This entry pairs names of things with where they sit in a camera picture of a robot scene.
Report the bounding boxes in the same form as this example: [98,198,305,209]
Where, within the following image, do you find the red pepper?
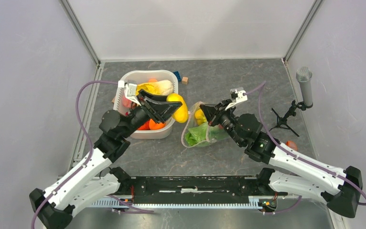
[137,121,150,131]

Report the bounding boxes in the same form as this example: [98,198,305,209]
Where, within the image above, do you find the clear zip top bag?
[181,101,229,148]

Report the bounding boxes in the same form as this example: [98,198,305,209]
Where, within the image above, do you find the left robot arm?
[29,90,186,229]

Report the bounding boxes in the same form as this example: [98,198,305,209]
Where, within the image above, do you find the lower reddish peach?
[122,96,135,108]

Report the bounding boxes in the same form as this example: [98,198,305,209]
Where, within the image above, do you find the orange bell pepper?
[148,119,166,130]

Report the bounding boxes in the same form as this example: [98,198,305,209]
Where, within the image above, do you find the green napa cabbage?
[181,123,229,148]

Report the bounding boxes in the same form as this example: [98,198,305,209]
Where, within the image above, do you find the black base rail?
[114,176,287,204]

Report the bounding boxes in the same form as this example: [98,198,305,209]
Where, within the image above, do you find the grey microphone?
[295,67,313,108]

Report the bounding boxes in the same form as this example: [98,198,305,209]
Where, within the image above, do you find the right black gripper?
[200,99,244,146]

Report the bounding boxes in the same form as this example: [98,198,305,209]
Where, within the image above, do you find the small wooden cube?
[182,77,189,85]

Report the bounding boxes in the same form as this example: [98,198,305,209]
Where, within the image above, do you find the yellow lemon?
[167,93,189,123]

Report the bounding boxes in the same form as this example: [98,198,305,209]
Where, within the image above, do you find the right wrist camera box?
[225,87,247,110]

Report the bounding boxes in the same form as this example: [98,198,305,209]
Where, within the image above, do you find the black microphone tripod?
[270,100,309,137]

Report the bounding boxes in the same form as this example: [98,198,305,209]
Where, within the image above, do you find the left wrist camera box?
[117,80,141,106]

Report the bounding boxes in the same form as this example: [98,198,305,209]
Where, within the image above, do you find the blue toy block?
[173,71,182,82]

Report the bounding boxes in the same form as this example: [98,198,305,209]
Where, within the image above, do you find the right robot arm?
[200,100,363,219]

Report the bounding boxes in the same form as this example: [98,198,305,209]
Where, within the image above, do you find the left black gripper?
[121,88,183,138]

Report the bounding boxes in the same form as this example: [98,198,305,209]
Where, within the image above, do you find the yellow banana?
[194,108,207,125]

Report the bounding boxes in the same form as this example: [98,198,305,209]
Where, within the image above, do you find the yellow crinkled lettuce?
[135,80,174,95]

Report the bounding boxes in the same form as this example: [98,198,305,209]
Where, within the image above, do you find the orange round object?
[286,141,298,151]

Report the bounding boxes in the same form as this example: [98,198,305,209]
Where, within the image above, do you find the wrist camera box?
[225,87,247,110]
[117,80,141,106]

